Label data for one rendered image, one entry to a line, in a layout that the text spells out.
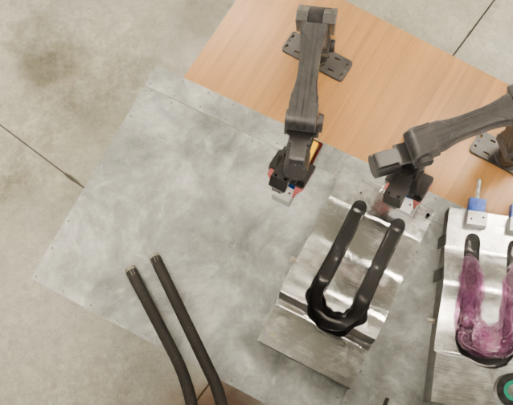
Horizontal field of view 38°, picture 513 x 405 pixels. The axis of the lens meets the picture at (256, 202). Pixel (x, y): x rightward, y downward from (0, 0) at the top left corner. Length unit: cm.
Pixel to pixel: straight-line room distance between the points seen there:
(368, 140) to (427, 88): 23
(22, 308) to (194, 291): 110
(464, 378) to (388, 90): 81
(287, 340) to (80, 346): 116
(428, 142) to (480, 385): 61
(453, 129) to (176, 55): 167
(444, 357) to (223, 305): 57
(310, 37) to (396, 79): 52
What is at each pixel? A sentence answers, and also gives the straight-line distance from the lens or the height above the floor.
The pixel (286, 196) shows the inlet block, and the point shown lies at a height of 96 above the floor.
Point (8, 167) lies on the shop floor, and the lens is 311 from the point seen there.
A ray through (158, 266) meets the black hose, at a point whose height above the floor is 84.
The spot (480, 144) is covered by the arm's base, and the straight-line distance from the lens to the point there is 213.
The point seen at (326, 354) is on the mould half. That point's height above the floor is 86.
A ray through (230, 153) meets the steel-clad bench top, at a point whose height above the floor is 80.
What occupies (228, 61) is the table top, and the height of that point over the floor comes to 80.
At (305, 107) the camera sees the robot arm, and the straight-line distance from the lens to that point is 168.
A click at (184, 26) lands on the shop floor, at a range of 317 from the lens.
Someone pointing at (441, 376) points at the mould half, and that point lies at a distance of 188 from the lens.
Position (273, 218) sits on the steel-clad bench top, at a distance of 202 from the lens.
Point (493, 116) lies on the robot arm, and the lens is 169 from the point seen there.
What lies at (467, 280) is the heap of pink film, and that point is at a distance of 192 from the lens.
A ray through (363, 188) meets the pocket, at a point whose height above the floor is 86.
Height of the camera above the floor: 276
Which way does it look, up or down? 74 degrees down
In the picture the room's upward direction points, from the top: 10 degrees counter-clockwise
